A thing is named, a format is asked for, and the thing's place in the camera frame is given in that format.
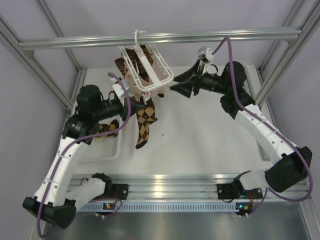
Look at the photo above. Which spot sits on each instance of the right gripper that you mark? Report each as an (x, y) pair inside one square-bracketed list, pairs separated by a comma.
[(185, 88)]

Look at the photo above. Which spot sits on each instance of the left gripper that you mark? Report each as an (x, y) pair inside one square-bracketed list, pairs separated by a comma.
[(135, 106)]

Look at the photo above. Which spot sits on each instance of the white plastic sock hanger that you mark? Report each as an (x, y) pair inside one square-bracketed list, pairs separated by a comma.
[(140, 51)]

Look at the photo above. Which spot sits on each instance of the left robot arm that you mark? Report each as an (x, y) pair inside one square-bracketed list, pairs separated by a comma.
[(52, 202)]

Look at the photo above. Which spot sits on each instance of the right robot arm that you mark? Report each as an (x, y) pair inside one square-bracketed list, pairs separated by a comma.
[(290, 163)]

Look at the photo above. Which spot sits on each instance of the pink sock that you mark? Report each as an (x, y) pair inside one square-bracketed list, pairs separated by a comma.
[(158, 76)]

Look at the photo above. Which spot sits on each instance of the white plastic bin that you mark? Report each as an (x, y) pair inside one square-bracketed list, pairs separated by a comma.
[(110, 140)]

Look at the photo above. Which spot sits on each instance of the brown striped sock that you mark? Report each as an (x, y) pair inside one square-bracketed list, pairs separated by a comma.
[(121, 65)]

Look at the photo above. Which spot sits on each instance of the aluminium crossbar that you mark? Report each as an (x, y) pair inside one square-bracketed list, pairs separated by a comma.
[(259, 34)]

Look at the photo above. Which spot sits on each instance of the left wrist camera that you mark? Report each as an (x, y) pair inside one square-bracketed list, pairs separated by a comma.
[(120, 93)]

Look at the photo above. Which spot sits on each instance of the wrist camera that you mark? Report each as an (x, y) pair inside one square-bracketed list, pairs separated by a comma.
[(205, 54), (120, 93)]

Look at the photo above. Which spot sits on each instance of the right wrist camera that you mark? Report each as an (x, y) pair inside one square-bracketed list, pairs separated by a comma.
[(205, 54)]

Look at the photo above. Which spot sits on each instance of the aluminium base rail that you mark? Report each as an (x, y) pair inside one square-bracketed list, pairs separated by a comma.
[(172, 187)]

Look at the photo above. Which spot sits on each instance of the perforated cable duct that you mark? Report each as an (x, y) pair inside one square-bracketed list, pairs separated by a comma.
[(168, 207)]

